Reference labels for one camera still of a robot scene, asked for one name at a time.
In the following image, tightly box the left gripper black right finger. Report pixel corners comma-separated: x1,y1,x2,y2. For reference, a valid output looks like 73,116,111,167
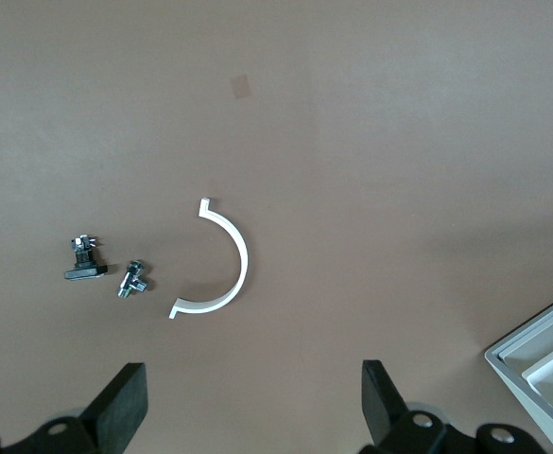
361,359,549,454

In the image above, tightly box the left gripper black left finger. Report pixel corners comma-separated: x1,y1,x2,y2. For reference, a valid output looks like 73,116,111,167
0,362,149,454

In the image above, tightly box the small metal valve fitting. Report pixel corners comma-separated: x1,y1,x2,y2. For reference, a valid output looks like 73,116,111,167
116,258,150,300

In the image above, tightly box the grey divided plastic tray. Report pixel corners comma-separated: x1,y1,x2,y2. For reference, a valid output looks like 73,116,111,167
483,287,553,454

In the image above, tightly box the brown tape patch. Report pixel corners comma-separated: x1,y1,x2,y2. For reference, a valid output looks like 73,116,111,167
230,75,253,100

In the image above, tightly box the black switch component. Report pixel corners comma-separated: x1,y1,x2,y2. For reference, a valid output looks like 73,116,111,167
62,235,110,282

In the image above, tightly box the white half-ring pipe clamp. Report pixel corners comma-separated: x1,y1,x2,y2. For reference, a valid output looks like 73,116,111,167
167,197,250,320

